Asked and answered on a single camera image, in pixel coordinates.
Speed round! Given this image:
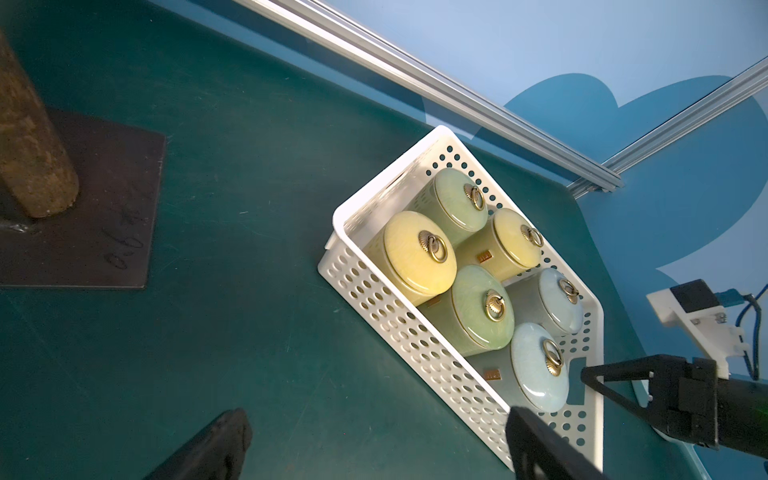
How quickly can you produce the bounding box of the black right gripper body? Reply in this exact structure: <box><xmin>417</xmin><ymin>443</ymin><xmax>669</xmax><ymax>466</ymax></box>
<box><xmin>649</xmin><ymin>355</ymin><xmax>718</xmax><ymax>448</ymax></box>

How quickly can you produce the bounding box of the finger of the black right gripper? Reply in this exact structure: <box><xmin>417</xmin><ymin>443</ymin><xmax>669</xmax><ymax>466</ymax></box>
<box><xmin>580</xmin><ymin>357</ymin><xmax>654</xmax><ymax>425</ymax></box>

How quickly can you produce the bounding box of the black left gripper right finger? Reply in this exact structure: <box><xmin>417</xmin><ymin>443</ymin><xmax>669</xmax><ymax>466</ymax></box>
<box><xmin>505</xmin><ymin>407</ymin><xmax>607</xmax><ymax>480</ymax></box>

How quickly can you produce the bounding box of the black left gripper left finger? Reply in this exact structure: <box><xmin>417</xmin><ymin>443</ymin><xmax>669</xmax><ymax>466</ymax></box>
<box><xmin>145</xmin><ymin>408</ymin><xmax>253</xmax><ymax>480</ymax></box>

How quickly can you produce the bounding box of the blue tea canister front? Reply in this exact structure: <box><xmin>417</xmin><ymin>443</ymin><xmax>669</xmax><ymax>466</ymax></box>
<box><xmin>469</xmin><ymin>323</ymin><xmax>569</xmax><ymax>413</ymax></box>

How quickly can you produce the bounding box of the blue tea canister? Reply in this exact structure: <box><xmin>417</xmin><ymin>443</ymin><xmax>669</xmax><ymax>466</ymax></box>
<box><xmin>469</xmin><ymin>323</ymin><xmax>569</xmax><ymax>413</ymax></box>
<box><xmin>506</xmin><ymin>269</ymin><xmax>584</xmax><ymax>337</ymax></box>

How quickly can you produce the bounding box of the green tea canister front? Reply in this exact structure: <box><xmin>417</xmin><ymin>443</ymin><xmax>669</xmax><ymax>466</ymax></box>
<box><xmin>419</xmin><ymin>265</ymin><xmax>515</xmax><ymax>357</ymax></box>

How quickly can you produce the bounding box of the green tea canister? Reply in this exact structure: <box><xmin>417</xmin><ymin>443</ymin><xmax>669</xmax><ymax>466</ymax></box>
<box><xmin>406</xmin><ymin>168</ymin><xmax>488</xmax><ymax>248</ymax></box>
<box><xmin>419</xmin><ymin>265</ymin><xmax>515</xmax><ymax>357</ymax></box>

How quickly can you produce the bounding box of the yellow tea canister front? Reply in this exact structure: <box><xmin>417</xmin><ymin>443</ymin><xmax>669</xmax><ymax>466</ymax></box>
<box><xmin>363</xmin><ymin>211</ymin><xmax>457</xmax><ymax>306</ymax></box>

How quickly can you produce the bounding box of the yellow tea canister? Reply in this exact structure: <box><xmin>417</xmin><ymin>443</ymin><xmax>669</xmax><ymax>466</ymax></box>
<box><xmin>455</xmin><ymin>209</ymin><xmax>544</xmax><ymax>282</ymax></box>
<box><xmin>363</xmin><ymin>211</ymin><xmax>457</xmax><ymax>306</ymax></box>

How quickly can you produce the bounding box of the blue tea canister back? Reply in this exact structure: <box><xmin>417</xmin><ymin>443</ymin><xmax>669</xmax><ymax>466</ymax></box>
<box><xmin>506</xmin><ymin>269</ymin><xmax>584</xmax><ymax>337</ymax></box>

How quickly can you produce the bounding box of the yellow tea canister back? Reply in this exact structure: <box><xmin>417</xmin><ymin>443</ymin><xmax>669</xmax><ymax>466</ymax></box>
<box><xmin>455</xmin><ymin>209</ymin><xmax>544</xmax><ymax>282</ymax></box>

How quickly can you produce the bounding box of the green tea canister back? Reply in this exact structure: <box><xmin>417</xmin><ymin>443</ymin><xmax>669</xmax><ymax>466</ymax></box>
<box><xmin>406</xmin><ymin>168</ymin><xmax>488</xmax><ymax>248</ymax></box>

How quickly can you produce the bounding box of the dark square tree base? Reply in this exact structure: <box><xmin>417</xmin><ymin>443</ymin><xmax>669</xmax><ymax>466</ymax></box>
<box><xmin>1</xmin><ymin>108</ymin><xmax>167</xmax><ymax>289</ymax></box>

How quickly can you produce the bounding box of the brown tree trunk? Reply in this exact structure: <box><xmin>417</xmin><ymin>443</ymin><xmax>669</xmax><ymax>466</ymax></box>
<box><xmin>1</xmin><ymin>37</ymin><xmax>80</xmax><ymax>219</ymax></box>

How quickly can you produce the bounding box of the aluminium frame rail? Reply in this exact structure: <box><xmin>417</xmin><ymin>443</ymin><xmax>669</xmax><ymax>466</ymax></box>
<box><xmin>243</xmin><ymin>1</ymin><xmax>767</xmax><ymax>197</ymax></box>

